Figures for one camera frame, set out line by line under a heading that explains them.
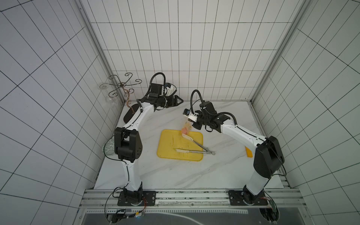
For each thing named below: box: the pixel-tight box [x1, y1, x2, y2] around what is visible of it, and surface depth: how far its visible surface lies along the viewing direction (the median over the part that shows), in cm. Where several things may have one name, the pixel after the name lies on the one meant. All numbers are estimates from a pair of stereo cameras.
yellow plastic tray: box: [156, 129, 204, 162], surface depth 94 cm
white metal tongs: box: [175, 133, 216, 156], surface depth 89 cm
